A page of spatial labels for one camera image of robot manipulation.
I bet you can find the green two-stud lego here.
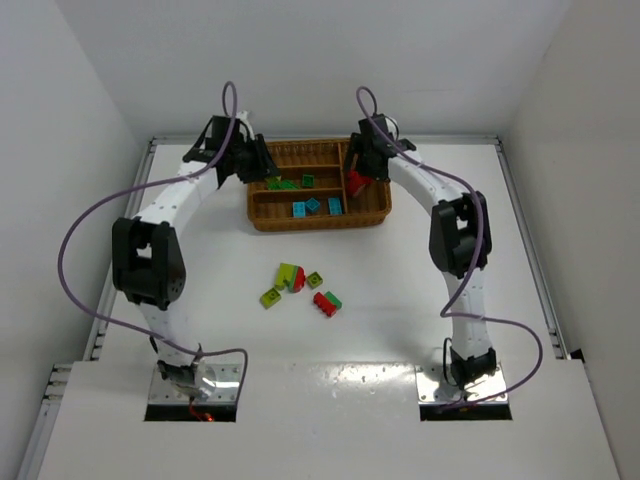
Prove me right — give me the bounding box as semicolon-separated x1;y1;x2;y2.
266;177;300;190

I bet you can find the red sloped lego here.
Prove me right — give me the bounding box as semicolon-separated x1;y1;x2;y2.
345;170;373;198

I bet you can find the dark green square lego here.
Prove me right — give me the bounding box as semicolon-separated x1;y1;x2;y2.
301;174;315;188

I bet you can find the teal lego brick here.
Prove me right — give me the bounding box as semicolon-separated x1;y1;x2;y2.
292;202;306;218

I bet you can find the small teal lego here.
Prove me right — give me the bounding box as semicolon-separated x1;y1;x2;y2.
305;198;320;214

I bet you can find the long teal lego stack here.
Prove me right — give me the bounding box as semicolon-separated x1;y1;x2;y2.
328;197;343;216

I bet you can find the small lime square lego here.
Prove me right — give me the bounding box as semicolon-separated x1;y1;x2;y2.
306;272;323;289

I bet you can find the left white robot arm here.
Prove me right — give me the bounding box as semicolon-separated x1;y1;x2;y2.
112;111;279;400

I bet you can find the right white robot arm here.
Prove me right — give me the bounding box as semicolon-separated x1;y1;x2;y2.
344;114;497;389

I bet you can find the brown wicker divided basket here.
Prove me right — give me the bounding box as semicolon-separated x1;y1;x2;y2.
247;138;392;232

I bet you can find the lime red green lego assembly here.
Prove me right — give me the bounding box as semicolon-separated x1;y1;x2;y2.
274;263;306;293

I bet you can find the lime sloped lego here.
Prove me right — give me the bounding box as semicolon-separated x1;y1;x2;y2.
259;288;282;309

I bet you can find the red green lego pair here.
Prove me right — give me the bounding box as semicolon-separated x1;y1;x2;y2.
313;291;342;317

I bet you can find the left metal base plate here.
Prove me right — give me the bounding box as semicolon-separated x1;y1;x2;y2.
148;364;242;406

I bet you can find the metal base plate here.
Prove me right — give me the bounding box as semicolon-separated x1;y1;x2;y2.
148;364;242;406
415;364;509;406

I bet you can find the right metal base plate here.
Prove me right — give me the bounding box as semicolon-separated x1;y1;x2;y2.
415;364;509;406

